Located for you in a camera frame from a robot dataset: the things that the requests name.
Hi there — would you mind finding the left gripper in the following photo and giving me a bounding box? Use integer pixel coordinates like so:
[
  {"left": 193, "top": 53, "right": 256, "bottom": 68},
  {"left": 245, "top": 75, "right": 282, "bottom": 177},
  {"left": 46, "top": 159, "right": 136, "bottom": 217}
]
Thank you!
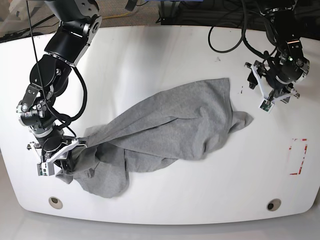
[{"left": 244, "top": 60, "right": 300, "bottom": 103}]

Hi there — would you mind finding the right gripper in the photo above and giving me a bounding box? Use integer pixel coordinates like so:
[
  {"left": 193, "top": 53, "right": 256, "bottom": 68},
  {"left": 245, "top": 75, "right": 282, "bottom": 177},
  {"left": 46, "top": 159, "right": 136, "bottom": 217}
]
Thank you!
[{"left": 26, "top": 135, "right": 88, "bottom": 174}]

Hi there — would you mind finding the grey T-shirt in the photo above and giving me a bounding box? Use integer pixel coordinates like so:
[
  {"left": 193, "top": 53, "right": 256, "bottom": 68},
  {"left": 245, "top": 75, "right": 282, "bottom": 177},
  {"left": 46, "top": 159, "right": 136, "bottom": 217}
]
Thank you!
[{"left": 56, "top": 78, "right": 253, "bottom": 198}]

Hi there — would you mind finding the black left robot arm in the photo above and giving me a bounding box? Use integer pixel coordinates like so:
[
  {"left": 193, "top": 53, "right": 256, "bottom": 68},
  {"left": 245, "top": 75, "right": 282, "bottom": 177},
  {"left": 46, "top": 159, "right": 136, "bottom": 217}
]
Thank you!
[{"left": 243, "top": 0, "right": 310, "bottom": 104}]

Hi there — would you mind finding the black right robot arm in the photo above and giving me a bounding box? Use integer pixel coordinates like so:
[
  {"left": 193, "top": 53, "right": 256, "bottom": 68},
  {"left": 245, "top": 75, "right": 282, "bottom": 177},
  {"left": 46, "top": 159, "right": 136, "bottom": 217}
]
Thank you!
[{"left": 16, "top": 0, "right": 102, "bottom": 176}]

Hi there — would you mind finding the red tape rectangle marking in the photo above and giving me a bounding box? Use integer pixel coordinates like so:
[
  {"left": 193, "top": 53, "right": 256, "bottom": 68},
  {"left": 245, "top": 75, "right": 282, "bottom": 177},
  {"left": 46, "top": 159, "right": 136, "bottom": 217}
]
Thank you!
[{"left": 287, "top": 138, "right": 308, "bottom": 176}]

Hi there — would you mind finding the black rod on floor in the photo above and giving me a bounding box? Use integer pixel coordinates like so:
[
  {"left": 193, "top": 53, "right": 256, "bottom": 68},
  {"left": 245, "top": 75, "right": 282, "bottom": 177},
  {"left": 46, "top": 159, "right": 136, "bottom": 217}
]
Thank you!
[{"left": 0, "top": 14, "right": 55, "bottom": 43}]

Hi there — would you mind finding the black brush on floor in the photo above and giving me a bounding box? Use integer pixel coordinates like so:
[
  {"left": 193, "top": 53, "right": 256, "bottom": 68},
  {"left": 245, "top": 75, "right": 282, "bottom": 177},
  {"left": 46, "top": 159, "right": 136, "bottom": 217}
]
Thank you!
[{"left": 125, "top": 0, "right": 138, "bottom": 12}]

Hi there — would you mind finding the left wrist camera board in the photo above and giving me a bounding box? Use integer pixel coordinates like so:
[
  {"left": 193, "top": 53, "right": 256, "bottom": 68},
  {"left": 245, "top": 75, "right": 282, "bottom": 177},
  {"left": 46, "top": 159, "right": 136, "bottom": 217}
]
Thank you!
[{"left": 259, "top": 99, "right": 275, "bottom": 114}]

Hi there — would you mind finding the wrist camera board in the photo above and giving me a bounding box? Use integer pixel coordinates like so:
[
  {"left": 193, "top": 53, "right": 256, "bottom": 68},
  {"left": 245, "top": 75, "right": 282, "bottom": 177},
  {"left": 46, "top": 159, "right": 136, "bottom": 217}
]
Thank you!
[
  {"left": 259, "top": 99, "right": 275, "bottom": 114},
  {"left": 37, "top": 162, "right": 55, "bottom": 176}
]

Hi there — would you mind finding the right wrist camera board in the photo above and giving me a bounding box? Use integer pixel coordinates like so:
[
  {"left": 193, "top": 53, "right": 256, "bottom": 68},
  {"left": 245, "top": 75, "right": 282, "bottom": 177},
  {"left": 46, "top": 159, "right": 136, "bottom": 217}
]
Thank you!
[{"left": 37, "top": 162, "right": 55, "bottom": 176}]

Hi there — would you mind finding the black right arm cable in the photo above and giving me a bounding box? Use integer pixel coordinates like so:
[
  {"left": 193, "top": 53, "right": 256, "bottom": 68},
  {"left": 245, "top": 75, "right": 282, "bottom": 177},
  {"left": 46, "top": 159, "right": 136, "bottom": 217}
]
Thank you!
[{"left": 24, "top": 0, "right": 89, "bottom": 133}]

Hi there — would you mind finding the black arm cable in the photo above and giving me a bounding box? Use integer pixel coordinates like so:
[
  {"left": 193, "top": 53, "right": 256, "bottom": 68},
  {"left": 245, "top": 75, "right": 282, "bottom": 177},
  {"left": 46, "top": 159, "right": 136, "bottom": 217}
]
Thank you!
[
  {"left": 208, "top": 0, "right": 278, "bottom": 63},
  {"left": 24, "top": 0, "right": 89, "bottom": 133}
]

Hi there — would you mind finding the left table cable grommet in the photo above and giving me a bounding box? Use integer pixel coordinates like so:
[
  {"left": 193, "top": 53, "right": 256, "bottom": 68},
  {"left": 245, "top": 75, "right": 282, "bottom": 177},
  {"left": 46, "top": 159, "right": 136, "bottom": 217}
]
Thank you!
[{"left": 48, "top": 196, "right": 63, "bottom": 210}]

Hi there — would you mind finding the table cable grommet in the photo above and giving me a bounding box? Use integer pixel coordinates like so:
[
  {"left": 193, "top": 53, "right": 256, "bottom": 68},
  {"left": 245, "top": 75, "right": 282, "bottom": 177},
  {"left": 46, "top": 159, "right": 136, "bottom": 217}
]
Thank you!
[
  {"left": 266, "top": 198, "right": 282, "bottom": 212},
  {"left": 48, "top": 196, "right": 63, "bottom": 210}
]

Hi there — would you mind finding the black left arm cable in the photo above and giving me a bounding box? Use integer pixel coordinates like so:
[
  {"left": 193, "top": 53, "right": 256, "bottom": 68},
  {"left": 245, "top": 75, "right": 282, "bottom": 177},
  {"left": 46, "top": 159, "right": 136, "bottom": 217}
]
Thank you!
[{"left": 208, "top": 0, "right": 278, "bottom": 63}]

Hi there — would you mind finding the right table cable grommet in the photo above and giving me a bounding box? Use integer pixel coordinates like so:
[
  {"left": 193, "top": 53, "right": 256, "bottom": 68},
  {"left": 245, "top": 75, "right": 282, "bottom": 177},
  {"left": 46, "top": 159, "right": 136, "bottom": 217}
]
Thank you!
[{"left": 266, "top": 198, "right": 282, "bottom": 212}]

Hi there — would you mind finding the yellow cable on floor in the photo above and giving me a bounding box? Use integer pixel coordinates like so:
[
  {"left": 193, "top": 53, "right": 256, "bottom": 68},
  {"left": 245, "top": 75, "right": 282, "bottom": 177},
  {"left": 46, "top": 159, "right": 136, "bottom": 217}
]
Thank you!
[{"left": 102, "top": 11, "right": 133, "bottom": 21}]

